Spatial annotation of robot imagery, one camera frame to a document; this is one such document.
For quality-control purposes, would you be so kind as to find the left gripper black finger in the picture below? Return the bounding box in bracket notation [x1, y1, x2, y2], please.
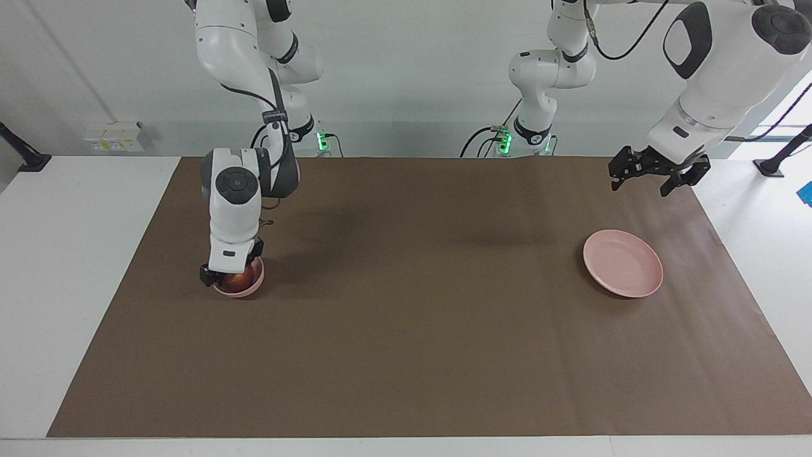
[608, 146, 645, 191]
[660, 157, 711, 197]

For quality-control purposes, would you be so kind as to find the dark red apple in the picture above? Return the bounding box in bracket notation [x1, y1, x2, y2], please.
[219, 272, 254, 294]

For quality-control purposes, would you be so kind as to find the pink bowl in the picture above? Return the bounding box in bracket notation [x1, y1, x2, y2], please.
[213, 256, 265, 298]

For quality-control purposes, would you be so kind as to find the pink plate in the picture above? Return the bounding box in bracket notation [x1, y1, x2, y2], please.
[583, 229, 664, 299]

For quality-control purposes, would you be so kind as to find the brown table mat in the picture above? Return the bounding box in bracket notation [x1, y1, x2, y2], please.
[46, 156, 812, 439]

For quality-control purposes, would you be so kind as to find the black camera stand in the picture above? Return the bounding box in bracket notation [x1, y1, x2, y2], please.
[0, 122, 51, 173]
[754, 124, 812, 177]

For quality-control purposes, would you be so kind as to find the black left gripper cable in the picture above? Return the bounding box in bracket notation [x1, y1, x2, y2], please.
[587, 0, 812, 142]

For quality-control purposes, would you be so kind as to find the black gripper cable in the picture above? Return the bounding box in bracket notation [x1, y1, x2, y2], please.
[587, 0, 812, 142]
[220, 83, 283, 228]

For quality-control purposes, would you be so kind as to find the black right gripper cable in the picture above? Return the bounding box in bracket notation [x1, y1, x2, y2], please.
[220, 83, 283, 228]

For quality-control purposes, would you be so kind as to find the white wall socket box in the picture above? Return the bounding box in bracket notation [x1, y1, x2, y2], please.
[82, 122, 145, 153]

